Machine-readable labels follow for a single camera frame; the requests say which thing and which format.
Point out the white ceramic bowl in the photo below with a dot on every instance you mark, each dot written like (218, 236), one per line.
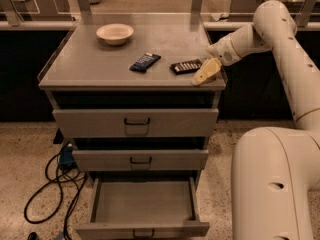
(115, 34)

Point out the grey drawer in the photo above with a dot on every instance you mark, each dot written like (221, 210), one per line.
(137, 210)
(118, 123)
(140, 160)

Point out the top grey drawer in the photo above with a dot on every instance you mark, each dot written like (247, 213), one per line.
(118, 123)

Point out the blue snack bar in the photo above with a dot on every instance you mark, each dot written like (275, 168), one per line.
(145, 62)

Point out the chocolate rxbar black wrapper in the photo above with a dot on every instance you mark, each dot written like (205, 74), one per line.
(185, 67)

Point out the bottom grey drawer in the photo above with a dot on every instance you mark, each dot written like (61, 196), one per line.
(137, 210)

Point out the middle grey drawer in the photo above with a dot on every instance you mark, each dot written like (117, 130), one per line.
(140, 160)

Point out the blue power box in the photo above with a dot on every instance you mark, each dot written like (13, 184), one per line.
(65, 156)

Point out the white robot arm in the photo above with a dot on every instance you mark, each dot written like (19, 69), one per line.
(273, 168)

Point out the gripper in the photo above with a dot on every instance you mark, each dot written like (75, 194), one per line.
(224, 51)

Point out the grey drawer cabinet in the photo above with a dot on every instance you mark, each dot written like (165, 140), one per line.
(116, 98)

